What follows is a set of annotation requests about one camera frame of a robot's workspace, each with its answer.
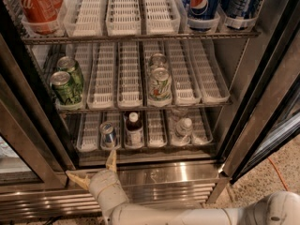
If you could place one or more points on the fridge glass door right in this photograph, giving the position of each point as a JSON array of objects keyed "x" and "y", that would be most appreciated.
[{"x": 276, "y": 117}]

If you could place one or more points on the clear water bottle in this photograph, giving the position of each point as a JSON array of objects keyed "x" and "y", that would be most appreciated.
[
  {"x": 179, "y": 114},
  {"x": 183, "y": 131}
]

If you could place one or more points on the stainless steel fridge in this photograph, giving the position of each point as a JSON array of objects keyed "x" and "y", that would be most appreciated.
[{"x": 38, "y": 145}]

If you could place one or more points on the red bull can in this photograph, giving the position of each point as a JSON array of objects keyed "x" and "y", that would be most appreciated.
[{"x": 108, "y": 134}]

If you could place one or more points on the wire shelf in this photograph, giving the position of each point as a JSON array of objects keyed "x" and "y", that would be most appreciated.
[
  {"x": 72, "y": 40},
  {"x": 97, "y": 150},
  {"x": 146, "y": 108}
]

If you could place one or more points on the middle wire shelf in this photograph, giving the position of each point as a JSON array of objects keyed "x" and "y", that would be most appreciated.
[{"x": 146, "y": 108}]

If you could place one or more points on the clear water bottle rear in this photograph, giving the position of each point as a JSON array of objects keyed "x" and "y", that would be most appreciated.
[{"x": 179, "y": 114}]

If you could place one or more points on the clear water bottle front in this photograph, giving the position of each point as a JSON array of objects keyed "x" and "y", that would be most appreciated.
[{"x": 183, "y": 131}]

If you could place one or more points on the brown juice bottle white cap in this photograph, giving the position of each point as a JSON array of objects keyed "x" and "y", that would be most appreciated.
[{"x": 134, "y": 130}]

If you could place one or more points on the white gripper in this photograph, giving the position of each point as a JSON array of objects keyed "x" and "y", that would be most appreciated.
[{"x": 102, "y": 182}]

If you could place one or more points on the top wire shelf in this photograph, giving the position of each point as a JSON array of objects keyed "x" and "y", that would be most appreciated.
[{"x": 72, "y": 40}]

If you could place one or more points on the red coca-cola can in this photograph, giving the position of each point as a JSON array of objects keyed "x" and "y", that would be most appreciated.
[{"x": 42, "y": 15}]

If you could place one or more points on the dark blue can right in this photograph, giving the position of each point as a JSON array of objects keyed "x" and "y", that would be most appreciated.
[{"x": 240, "y": 14}]

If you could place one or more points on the blue pepsi can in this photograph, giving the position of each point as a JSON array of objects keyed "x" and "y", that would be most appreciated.
[{"x": 199, "y": 11}]

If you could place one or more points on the bottom wire shelf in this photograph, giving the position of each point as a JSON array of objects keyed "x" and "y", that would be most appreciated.
[{"x": 97, "y": 150}]

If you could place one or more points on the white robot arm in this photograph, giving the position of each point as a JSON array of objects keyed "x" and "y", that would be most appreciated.
[{"x": 279, "y": 208}]

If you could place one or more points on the white green can rear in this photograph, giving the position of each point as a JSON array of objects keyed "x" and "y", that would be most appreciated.
[{"x": 157, "y": 60}]

